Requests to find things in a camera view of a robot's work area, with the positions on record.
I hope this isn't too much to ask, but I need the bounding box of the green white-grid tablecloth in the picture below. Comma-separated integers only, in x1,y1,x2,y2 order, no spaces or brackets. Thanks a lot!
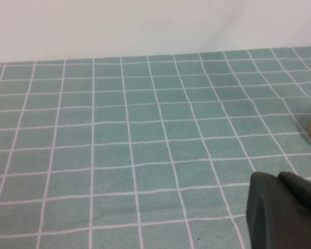
0,46,311,249

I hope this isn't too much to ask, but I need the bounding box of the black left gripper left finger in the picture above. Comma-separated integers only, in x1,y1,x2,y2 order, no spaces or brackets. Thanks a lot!
245,171,278,249

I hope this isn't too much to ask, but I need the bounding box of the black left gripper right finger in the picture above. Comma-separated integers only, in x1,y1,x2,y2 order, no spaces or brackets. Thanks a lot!
261,171,311,249

